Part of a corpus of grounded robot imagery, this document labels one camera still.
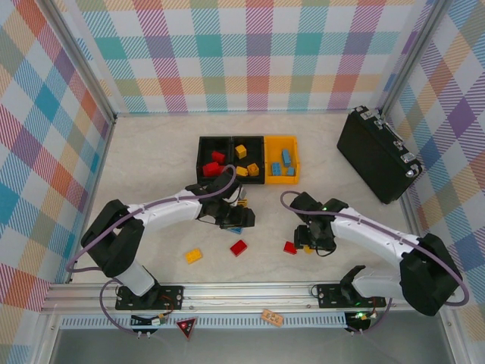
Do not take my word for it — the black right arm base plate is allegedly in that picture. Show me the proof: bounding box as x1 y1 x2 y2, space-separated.
316 282 393 309

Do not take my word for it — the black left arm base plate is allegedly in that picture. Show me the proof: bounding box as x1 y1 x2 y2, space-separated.
115 284 186 312

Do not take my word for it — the slotted white cable duct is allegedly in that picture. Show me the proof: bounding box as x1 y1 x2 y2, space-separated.
59 315 352 331

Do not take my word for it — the aluminium front rail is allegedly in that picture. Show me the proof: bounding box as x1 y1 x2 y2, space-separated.
40 281 458 315

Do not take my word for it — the small wooden tag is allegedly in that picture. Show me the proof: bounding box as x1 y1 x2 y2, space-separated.
262 309 284 327

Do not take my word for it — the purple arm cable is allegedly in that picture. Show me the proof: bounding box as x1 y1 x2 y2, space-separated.
279 190 471 337
66 164 238 337

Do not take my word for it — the black plastic bin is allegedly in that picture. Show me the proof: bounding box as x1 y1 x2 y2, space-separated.
196 136 233 184
231 135 266 186

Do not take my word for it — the small board with green light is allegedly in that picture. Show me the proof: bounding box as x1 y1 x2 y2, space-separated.
346 311 374 331

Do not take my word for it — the aluminium frame post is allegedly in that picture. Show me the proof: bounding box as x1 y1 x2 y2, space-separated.
380 0 454 115
44 0 117 124

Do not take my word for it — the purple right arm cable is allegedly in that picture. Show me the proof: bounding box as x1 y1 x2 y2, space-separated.
279 190 471 337

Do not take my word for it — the black hard case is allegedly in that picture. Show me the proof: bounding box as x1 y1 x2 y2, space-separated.
336 107 424 206

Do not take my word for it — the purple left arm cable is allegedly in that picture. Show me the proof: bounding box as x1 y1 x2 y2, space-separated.
66 164 238 337

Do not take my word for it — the yellow plastic bin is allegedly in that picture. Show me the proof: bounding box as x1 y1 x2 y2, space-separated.
264 134 302 186

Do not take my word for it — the red black triangle tag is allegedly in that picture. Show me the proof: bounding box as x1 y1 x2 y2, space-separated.
174 316 200 342

